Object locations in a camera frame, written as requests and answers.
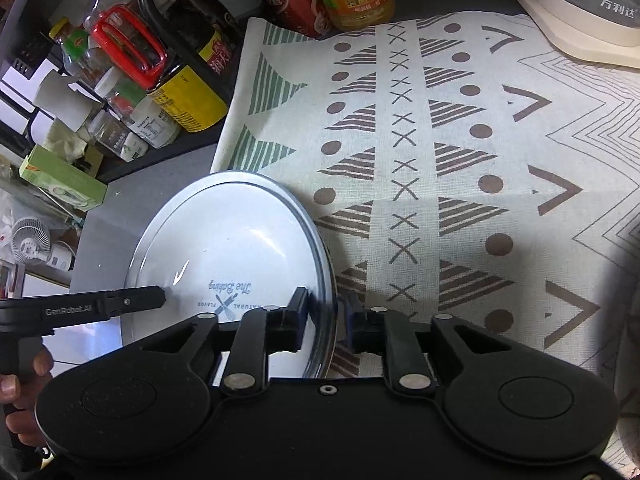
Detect small yellow cap bottle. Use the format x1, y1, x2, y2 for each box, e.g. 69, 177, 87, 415
48, 16, 102, 87

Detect oil bottle with red handle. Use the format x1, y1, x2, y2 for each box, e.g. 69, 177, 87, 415
76, 0, 229, 134

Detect white plate with blue rim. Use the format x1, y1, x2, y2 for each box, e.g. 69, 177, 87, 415
121, 171, 339, 380

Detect person's left hand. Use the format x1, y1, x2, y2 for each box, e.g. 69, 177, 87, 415
0, 347, 56, 450

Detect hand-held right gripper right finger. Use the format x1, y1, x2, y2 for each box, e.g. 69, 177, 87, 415
342, 292, 546, 393

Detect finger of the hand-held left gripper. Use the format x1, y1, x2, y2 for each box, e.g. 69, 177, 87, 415
102, 285, 167, 319

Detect small white fan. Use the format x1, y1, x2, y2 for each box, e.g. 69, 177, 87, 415
10, 216, 77, 274

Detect crumpled pale green bag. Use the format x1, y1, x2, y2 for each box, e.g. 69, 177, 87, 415
44, 119, 90, 162

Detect green cardboard box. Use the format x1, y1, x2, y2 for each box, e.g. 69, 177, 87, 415
18, 143, 109, 212

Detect small clear glass jar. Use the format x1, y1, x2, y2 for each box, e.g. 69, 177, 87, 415
86, 109, 150, 164

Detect dark soy sauce bottle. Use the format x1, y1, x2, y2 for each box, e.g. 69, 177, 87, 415
136, 0, 251, 92

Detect patterned fringed table cloth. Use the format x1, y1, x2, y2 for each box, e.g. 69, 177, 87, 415
210, 10, 640, 380

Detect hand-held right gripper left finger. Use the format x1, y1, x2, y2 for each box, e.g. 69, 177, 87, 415
127, 287, 311, 393

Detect cream kettle base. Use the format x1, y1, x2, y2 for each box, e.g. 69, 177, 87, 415
511, 0, 640, 69

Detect white labelled bottle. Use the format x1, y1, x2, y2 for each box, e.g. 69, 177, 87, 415
124, 94, 182, 150

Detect white cap spice jar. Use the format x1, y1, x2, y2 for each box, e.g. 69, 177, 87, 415
94, 66, 147, 122

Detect white paper cup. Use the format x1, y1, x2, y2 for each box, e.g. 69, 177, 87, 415
34, 68, 104, 129

